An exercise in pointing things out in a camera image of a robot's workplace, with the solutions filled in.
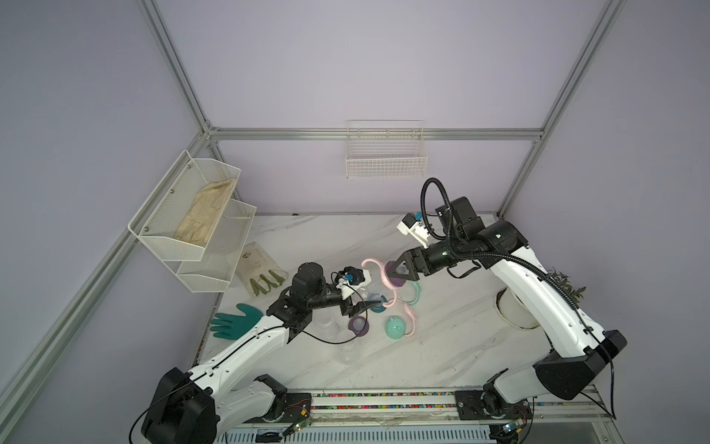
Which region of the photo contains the green rubber glove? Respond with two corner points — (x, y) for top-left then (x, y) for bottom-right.
(209, 303), (264, 340)

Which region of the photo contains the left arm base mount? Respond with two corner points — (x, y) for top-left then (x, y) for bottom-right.
(259, 392), (312, 423)

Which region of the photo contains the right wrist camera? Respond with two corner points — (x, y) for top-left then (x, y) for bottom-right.
(397, 213), (432, 249)

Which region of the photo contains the beige cloth glove in shelf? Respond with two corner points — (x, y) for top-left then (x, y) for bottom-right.
(174, 179), (237, 247)

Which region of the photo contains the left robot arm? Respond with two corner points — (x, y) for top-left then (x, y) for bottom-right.
(131, 263), (374, 443)

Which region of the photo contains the purple nipple collar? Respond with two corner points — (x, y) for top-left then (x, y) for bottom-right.
(349, 316), (370, 338)
(386, 261), (408, 288)

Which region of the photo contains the purple nipple collar back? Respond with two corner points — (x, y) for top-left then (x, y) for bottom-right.
(386, 261), (408, 288)

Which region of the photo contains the pink bottle handle ring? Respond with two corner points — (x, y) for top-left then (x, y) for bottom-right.
(359, 257), (400, 311)

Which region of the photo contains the beige glove on table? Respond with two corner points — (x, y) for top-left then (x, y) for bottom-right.
(235, 242), (288, 298)

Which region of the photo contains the aluminium front rail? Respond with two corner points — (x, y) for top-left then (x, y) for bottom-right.
(221, 385), (611, 431)

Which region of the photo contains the potted green plant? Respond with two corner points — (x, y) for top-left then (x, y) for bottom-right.
(494, 268), (587, 331)

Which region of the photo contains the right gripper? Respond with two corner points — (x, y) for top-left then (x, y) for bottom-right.
(388, 236), (468, 283)

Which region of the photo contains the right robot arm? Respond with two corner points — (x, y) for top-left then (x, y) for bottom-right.
(381, 178), (627, 419)

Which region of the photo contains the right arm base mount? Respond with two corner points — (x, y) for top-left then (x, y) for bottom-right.
(454, 376), (532, 422)

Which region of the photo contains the white mesh shelf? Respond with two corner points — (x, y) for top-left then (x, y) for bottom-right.
(128, 151), (241, 262)
(177, 199), (256, 293)

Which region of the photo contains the purple nipple collar front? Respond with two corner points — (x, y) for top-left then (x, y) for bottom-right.
(349, 316), (370, 338)

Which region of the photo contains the white mesh lower shelf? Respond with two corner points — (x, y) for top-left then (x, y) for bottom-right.
(177, 199), (256, 293)

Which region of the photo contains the teal nipple collar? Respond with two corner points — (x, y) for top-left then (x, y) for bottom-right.
(369, 300), (386, 314)

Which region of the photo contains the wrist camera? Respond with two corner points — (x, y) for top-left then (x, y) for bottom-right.
(397, 213), (432, 249)
(336, 266), (372, 299)

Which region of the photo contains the white mesh upper shelf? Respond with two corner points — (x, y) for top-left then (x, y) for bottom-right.
(128, 151), (241, 262)

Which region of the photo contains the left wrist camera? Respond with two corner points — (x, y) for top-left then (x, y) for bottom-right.
(336, 266), (372, 299)

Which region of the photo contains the pink handle ring centre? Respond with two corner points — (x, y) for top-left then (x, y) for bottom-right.
(396, 302), (418, 339)

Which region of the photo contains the white wire wall basket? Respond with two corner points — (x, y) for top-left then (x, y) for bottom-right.
(345, 120), (428, 179)

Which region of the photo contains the teal bottle cap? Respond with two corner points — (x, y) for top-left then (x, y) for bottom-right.
(385, 316), (407, 340)

